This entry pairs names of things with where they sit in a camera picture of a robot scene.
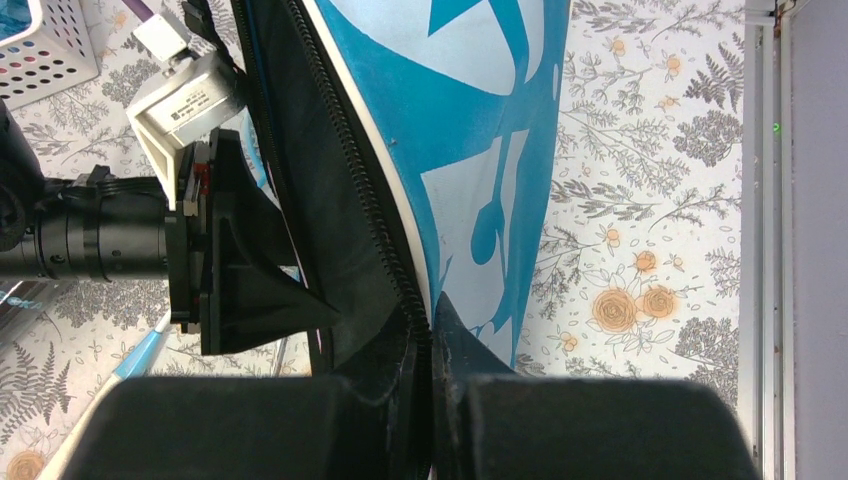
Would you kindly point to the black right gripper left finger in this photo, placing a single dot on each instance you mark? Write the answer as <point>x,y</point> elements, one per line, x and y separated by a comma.
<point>360,421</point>

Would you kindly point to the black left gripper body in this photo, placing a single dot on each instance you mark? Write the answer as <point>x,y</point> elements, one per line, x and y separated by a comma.
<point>98,227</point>

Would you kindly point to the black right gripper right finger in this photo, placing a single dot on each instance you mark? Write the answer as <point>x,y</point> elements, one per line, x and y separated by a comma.
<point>493,423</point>

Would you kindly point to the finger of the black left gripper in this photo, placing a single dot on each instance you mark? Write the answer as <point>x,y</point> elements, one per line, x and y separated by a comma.
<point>246,299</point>
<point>245,185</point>

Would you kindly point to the blue racket cover bag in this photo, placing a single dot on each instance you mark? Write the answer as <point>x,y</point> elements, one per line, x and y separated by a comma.
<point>464,97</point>

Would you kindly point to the black shuttlecock tube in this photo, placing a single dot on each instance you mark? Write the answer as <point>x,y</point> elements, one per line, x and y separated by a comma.
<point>22,302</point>

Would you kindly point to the white perforated plastic basket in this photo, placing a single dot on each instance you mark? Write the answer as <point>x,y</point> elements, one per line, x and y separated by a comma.
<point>53,54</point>

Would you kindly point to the floral patterned table mat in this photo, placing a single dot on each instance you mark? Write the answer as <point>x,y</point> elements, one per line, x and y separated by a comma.
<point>638,272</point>

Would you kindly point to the teal leaf-patterned cloth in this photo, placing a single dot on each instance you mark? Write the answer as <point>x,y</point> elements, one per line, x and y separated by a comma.
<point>15,17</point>

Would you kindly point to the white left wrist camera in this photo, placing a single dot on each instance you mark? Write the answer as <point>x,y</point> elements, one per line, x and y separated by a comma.
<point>172,110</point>

